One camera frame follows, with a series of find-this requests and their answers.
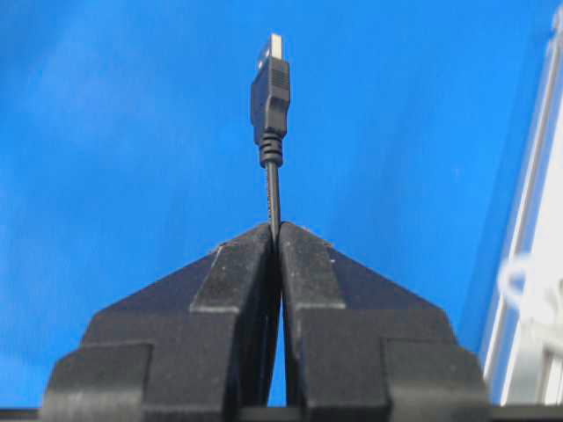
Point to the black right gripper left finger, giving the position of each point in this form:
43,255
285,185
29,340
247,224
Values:
197,345

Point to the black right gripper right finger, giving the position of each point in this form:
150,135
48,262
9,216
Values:
360,347

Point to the aluminium extrusion frame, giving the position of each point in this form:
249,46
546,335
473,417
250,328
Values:
521,347

